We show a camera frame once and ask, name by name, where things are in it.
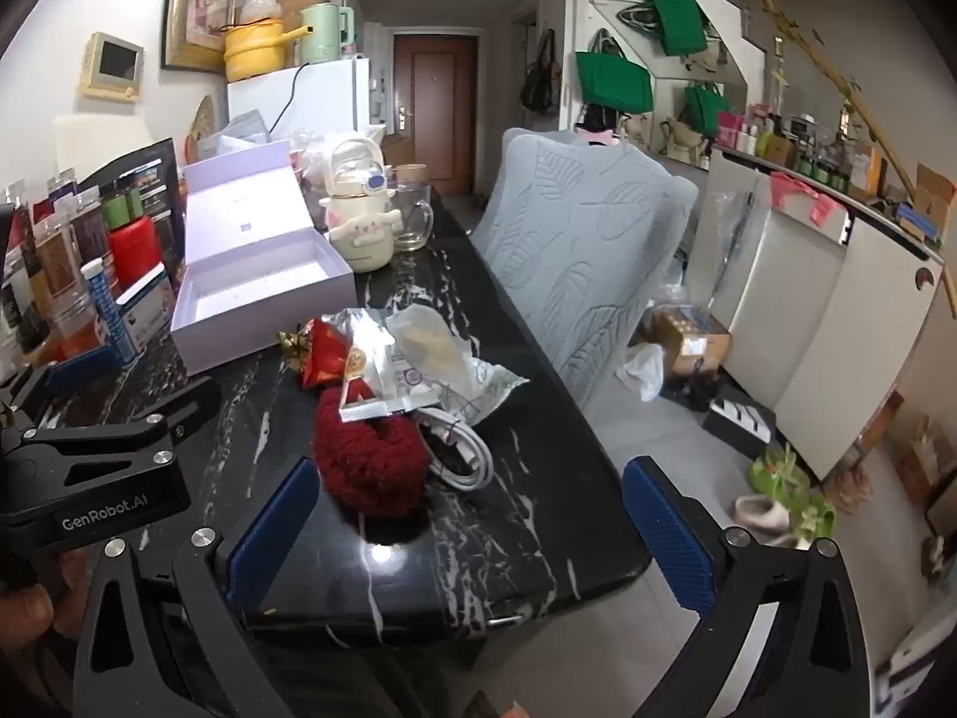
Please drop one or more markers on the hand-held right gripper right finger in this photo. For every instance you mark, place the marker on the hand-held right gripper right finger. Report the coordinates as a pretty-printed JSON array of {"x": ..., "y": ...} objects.
[{"x": 669, "y": 538}]

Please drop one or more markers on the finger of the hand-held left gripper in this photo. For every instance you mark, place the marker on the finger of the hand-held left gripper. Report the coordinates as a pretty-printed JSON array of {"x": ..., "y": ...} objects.
[
  {"x": 82, "y": 370},
  {"x": 134, "y": 434}
]

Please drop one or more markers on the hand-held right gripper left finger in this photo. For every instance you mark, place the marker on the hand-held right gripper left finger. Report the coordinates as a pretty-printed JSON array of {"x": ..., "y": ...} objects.
[{"x": 273, "y": 538}]

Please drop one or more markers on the dark red knitted scrunchie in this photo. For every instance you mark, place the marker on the dark red knitted scrunchie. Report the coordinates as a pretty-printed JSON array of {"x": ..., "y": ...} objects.
[{"x": 366, "y": 464}]

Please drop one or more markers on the silver foil snack packet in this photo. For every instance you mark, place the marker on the silver foil snack packet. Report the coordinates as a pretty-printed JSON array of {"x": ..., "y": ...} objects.
[{"x": 374, "y": 389}]

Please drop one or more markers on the red pouch with gold bell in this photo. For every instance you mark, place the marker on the red pouch with gold bell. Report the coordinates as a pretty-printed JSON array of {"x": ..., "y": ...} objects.
[{"x": 325, "y": 351}]

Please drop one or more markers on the lavender cardboard gift box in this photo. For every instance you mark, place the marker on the lavender cardboard gift box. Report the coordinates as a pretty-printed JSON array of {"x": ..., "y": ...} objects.
[{"x": 247, "y": 209}]

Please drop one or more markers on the person's left hand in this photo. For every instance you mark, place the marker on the person's left hand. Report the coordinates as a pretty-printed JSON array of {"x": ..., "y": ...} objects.
[{"x": 26, "y": 613}]

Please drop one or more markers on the orange filled plastic jar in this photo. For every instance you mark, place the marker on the orange filled plastic jar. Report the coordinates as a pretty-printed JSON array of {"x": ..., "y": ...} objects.
[{"x": 75, "y": 321}]

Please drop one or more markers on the white and blue carton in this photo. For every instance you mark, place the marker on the white and blue carton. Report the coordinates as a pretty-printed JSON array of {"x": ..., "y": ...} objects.
[{"x": 149, "y": 307}]

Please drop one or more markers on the beige slipper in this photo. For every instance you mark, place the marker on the beige slipper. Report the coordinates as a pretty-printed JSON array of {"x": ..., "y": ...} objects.
[{"x": 759, "y": 512}]

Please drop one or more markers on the brown grain plastic jar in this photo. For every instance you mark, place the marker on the brown grain plastic jar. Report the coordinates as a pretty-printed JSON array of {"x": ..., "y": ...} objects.
[{"x": 56, "y": 258}]

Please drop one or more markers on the green slippers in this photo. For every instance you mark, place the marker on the green slippers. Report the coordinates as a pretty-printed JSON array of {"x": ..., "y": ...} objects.
[{"x": 781, "y": 475}]

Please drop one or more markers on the red canister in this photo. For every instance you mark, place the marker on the red canister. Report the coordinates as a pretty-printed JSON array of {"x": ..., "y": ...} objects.
[{"x": 134, "y": 250}]

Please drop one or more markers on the black and white box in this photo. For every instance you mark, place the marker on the black and white box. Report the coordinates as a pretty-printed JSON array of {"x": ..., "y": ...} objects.
[{"x": 736, "y": 422}]

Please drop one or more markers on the dark grain plastic jar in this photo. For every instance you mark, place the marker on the dark grain plastic jar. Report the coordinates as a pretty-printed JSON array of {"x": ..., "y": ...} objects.
[{"x": 91, "y": 228}]

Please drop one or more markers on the green label jar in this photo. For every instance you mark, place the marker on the green label jar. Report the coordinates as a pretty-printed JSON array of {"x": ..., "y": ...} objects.
[{"x": 119, "y": 211}]

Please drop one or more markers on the white plastic bag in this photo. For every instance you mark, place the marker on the white plastic bag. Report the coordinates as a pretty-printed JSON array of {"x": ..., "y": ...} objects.
[{"x": 643, "y": 372}]

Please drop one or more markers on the black foil pouch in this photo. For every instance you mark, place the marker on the black foil pouch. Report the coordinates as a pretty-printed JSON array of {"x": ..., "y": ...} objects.
[{"x": 161, "y": 187}]

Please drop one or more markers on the white cabinet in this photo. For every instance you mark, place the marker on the white cabinet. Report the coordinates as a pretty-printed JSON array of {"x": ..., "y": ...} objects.
[{"x": 822, "y": 329}]

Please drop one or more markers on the woven round fan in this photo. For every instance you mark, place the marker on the woven round fan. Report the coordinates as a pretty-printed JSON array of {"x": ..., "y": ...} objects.
[{"x": 202, "y": 127}]

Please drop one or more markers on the grey mailer bag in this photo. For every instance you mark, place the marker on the grey mailer bag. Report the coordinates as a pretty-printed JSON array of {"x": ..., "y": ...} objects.
[{"x": 243, "y": 131}]

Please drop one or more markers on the cream cartoon water bottle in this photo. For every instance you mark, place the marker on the cream cartoon water bottle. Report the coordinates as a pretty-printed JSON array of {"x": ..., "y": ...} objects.
[{"x": 363, "y": 239}]

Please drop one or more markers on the chair with leaf pattern cover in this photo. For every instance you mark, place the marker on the chair with leaf pattern cover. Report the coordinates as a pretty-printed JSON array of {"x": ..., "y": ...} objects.
[
  {"x": 538, "y": 136},
  {"x": 568, "y": 239}
]

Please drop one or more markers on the clear plastic bag of food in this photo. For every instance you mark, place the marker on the clear plastic bag of food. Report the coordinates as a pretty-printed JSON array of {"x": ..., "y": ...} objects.
[{"x": 329, "y": 142}]

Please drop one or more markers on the clear glass mug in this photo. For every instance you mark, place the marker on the clear glass mug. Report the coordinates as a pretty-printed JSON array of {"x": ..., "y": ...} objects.
[{"x": 411, "y": 221}]

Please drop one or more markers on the yellow cooking pot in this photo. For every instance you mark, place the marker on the yellow cooking pot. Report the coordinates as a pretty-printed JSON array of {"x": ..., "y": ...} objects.
[{"x": 254, "y": 49}]

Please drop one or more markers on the white fridge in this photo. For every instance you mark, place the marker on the white fridge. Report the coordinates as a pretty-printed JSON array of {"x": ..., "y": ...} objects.
[{"x": 329, "y": 97}]

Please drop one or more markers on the beige cup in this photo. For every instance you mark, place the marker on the beige cup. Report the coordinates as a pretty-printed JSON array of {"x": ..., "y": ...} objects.
[{"x": 410, "y": 173}]

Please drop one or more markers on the framed picture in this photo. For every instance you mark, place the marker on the framed picture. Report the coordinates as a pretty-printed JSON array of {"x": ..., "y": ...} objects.
[{"x": 198, "y": 7}]

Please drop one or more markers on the row of bottles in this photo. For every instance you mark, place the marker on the row of bottles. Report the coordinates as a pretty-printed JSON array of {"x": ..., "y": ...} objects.
[{"x": 785, "y": 146}]

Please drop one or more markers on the pale green electric kettle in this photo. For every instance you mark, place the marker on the pale green electric kettle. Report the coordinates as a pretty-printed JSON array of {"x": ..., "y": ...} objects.
[{"x": 323, "y": 34}]

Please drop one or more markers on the green tote bag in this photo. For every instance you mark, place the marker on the green tote bag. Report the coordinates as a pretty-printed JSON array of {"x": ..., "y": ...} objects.
[
  {"x": 706, "y": 112},
  {"x": 613, "y": 82}
]

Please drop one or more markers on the small cardboard box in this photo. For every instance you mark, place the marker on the small cardboard box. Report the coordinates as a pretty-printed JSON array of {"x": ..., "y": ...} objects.
[{"x": 934, "y": 198}]

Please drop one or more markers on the brown entrance door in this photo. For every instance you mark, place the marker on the brown entrance door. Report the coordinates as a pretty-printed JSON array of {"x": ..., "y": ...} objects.
[{"x": 433, "y": 105}]

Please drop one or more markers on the black hanging bag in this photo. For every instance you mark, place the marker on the black hanging bag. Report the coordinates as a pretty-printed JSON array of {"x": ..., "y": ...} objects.
[{"x": 540, "y": 78}]

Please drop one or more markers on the cream wall intercom panel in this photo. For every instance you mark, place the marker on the cream wall intercom panel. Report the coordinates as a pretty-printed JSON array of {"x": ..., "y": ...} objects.
[{"x": 112, "y": 63}]

